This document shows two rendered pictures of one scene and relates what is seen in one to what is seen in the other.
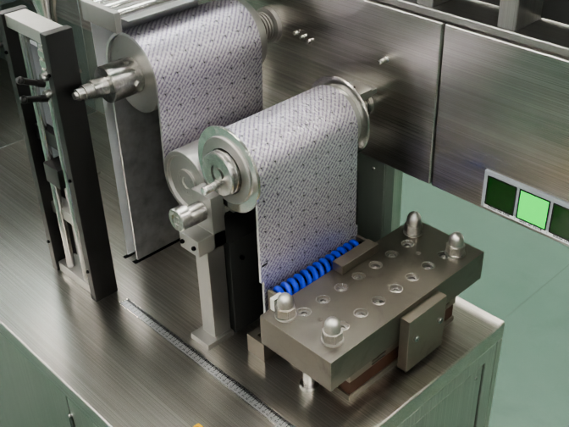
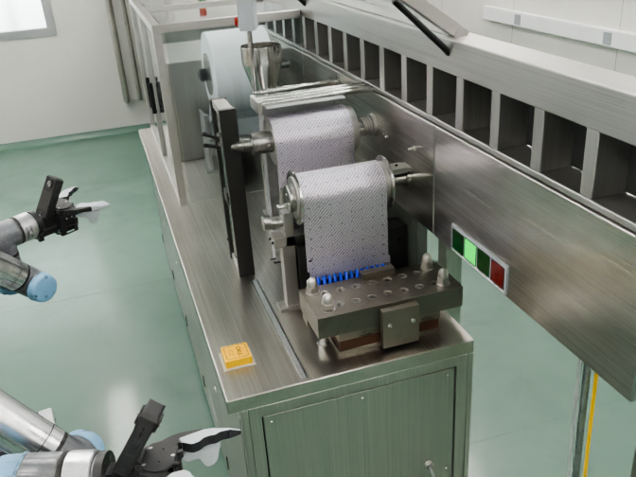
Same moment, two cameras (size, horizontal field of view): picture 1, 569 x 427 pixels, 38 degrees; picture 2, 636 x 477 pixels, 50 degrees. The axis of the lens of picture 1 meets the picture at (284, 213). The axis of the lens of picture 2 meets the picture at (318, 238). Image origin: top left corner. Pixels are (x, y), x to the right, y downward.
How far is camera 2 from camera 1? 0.80 m
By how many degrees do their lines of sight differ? 24
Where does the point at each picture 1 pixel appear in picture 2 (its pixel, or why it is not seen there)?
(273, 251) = (317, 254)
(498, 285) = not seen: hidden behind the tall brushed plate
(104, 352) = (226, 301)
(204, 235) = (280, 236)
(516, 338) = (611, 419)
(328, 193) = (362, 226)
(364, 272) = (377, 281)
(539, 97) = (470, 174)
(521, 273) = not seen: outside the picture
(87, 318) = (229, 284)
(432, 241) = (433, 274)
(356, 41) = (404, 136)
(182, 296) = not seen: hidden behind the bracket
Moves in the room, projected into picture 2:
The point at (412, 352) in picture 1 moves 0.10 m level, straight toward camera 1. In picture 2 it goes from (388, 335) to (367, 355)
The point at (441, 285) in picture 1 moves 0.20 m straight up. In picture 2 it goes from (419, 297) to (419, 226)
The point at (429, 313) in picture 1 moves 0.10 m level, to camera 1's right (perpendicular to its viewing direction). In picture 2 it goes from (402, 311) to (440, 318)
